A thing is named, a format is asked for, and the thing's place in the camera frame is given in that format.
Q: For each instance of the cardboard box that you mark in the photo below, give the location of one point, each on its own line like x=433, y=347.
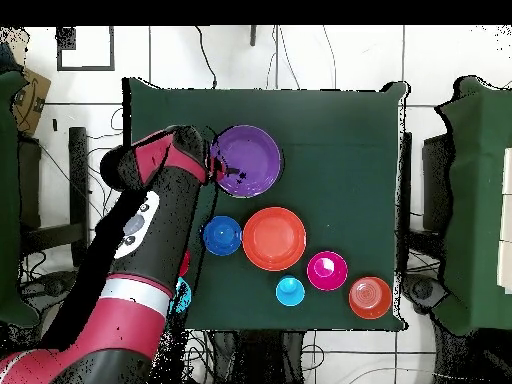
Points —
x=30, y=104

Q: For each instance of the light blue bowl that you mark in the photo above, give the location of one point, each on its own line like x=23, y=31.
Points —
x=182, y=296

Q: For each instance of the black metal stand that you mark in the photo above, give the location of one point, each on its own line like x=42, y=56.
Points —
x=78, y=160
x=438, y=184

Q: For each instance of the dark blue bowl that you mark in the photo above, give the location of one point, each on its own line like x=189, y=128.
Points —
x=222, y=235

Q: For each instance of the magenta bowl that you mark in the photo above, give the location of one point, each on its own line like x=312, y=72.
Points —
x=327, y=270

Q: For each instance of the light blue cup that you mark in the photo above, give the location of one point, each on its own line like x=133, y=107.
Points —
x=290, y=291

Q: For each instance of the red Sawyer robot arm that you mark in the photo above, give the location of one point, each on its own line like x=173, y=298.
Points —
x=152, y=248

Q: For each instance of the red cup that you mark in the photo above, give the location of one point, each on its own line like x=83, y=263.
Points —
x=184, y=264

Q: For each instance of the dark green tablecloth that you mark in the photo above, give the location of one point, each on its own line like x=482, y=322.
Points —
x=340, y=160

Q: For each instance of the grey machine base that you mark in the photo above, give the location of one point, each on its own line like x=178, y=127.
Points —
x=424, y=290
x=52, y=284

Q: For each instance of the purple bowl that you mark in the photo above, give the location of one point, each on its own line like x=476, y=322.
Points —
x=252, y=160

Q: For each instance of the black post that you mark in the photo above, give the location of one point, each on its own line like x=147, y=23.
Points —
x=253, y=36

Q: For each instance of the black square frame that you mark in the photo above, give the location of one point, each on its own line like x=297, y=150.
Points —
x=112, y=48

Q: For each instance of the wide orange bowl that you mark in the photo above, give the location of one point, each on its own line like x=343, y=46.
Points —
x=274, y=238

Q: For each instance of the green cloth side table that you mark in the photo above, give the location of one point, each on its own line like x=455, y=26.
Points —
x=476, y=200
x=8, y=200

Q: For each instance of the deep orange bowl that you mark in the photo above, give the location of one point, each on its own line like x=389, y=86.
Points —
x=370, y=298

